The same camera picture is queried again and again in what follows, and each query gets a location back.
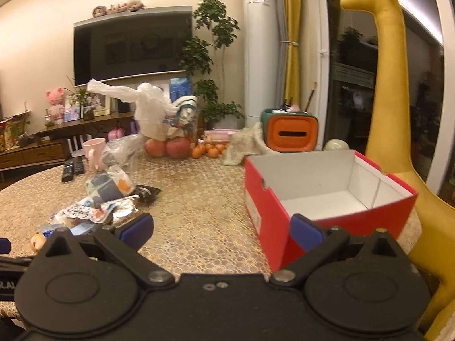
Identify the blue picture card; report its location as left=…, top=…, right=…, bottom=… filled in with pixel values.
left=170, top=77, right=193, bottom=103

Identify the pile of tangerines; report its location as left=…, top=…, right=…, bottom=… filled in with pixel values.
left=191, top=142, right=230, bottom=159

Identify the pink flat box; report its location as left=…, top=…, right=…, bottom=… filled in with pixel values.
left=204, top=129, right=239, bottom=144

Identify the red patterned gift bag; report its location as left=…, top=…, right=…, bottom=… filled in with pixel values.
left=0, top=111, right=32, bottom=151

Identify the orange green tissue box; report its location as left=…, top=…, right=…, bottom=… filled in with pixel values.
left=260, top=108, right=319, bottom=153

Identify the potted green plant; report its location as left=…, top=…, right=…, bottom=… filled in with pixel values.
left=178, top=0, right=246, bottom=128

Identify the wooden television cabinet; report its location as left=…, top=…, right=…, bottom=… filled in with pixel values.
left=0, top=112, right=143, bottom=180

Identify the silver foil snack wrapper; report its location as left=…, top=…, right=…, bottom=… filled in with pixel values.
left=101, top=196, right=143, bottom=226

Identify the white tower air conditioner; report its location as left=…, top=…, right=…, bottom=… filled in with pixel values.
left=239, top=0, right=281, bottom=121

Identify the white chair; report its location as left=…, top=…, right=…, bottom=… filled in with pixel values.
left=69, top=133, right=93, bottom=159

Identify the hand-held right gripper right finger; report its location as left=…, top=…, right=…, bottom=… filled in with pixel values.
left=270, top=214, right=409, bottom=290

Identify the pink cup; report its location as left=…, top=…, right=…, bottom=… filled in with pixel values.
left=82, top=138, right=106, bottom=172

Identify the yellow curtain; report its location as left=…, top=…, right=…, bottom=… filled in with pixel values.
left=282, top=0, right=305, bottom=110

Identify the small potted plant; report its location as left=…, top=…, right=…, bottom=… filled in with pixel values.
left=66, top=76, right=96, bottom=120

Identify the gold patterned desktop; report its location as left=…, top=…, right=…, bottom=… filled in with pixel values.
left=0, top=154, right=441, bottom=327

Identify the red cardboard box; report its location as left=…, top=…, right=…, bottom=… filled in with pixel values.
left=243, top=149, right=419, bottom=272

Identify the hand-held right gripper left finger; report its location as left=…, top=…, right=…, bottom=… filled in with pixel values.
left=34, top=214, right=175, bottom=291

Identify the round white lamp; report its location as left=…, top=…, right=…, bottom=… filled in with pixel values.
left=323, top=138, right=351, bottom=153

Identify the black snack wrapper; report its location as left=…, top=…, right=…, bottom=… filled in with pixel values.
left=133, top=185, right=161, bottom=205

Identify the white photo frame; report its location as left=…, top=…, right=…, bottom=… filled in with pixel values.
left=81, top=92, right=111, bottom=117

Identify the beige cloth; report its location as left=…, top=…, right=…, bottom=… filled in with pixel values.
left=222, top=122, right=274, bottom=166

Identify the black flat television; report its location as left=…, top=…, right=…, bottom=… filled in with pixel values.
left=73, top=6, right=193, bottom=86

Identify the white orange plastic bag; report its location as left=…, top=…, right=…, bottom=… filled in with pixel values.
left=85, top=165, right=136, bottom=203

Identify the grey sheer curtain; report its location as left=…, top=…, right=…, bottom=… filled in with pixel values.
left=275, top=0, right=289, bottom=109

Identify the white blue bread packet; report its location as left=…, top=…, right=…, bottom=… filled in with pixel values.
left=53, top=199, right=109, bottom=225

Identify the pastel gift box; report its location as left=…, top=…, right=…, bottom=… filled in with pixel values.
left=64, top=96, right=83, bottom=122

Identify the glass sliding door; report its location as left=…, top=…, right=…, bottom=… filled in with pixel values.
left=323, top=0, right=455, bottom=207

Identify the pink pig plush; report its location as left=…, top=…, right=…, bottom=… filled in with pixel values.
left=45, top=87, right=66, bottom=124

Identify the peach coloured round bun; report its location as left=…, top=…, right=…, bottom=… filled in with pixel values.
left=30, top=234, right=47, bottom=253

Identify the clear plastic bag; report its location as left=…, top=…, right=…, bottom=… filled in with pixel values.
left=102, top=136, right=144, bottom=173

